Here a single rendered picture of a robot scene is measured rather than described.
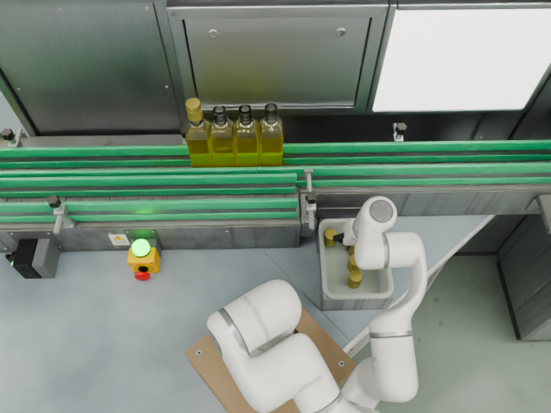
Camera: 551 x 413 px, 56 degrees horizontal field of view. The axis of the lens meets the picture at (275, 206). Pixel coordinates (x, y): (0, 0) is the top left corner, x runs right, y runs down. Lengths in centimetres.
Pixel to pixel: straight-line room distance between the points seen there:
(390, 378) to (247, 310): 32
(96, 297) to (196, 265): 27
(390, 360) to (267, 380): 26
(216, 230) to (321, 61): 49
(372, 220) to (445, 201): 44
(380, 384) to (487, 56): 78
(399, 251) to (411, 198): 38
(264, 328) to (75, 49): 80
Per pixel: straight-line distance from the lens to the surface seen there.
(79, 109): 150
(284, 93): 133
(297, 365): 94
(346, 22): 120
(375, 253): 106
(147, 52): 131
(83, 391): 137
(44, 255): 144
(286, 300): 93
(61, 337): 143
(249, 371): 93
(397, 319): 105
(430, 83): 136
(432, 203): 147
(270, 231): 133
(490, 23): 128
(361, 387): 114
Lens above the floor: 201
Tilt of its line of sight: 58 degrees down
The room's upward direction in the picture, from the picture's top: straight up
